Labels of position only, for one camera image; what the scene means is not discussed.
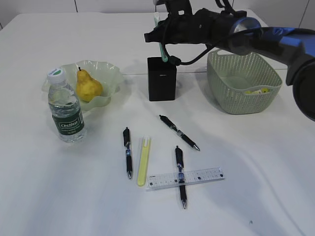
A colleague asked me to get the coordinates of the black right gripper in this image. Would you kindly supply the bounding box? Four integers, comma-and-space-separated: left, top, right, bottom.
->
144, 8, 236, 44

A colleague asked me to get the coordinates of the green utility knife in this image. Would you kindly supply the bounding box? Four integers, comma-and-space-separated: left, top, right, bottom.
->
154, 12, 168, 62

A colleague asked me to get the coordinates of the yellow waste paper package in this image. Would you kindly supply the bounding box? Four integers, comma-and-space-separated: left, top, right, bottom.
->
245, 88, 270, 95

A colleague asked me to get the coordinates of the yellow pear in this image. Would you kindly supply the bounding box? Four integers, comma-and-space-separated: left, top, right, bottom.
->
76, 67, 103, 102

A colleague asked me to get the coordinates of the yellow utility knife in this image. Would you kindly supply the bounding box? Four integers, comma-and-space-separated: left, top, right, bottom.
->
137, 136, 152, 187

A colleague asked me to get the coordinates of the clear plastic ruler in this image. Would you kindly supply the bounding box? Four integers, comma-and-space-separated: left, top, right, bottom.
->
146, 168, 225, 190

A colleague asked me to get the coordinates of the clear plastic water bottle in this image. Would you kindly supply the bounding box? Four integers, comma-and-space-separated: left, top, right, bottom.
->
47, 68, 86, 143

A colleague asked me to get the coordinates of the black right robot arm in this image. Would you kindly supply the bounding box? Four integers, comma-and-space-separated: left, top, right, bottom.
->
144, 8, 315, 120

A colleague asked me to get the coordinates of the black square pen holder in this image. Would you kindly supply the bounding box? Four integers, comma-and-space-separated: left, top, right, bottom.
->
147, 57, 177, 101

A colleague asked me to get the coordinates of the green plastic woven basket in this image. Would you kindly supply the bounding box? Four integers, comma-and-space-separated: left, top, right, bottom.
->
207, 50, 283, 115

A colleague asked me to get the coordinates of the black pen upper middle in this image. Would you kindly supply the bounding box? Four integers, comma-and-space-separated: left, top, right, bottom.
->
159, 115, 200, 151

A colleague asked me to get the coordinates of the black pen on ruler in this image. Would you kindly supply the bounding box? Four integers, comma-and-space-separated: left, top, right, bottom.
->
175, 146, 187, 209

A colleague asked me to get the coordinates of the black pen left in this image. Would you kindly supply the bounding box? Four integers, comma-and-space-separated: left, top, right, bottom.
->
123, 127, 133, 179

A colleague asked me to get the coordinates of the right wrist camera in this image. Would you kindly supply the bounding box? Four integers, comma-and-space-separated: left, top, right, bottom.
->
153, 0, 192, 16

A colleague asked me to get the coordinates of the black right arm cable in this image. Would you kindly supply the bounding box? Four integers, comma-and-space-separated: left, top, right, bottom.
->
161, 0, 261, 66

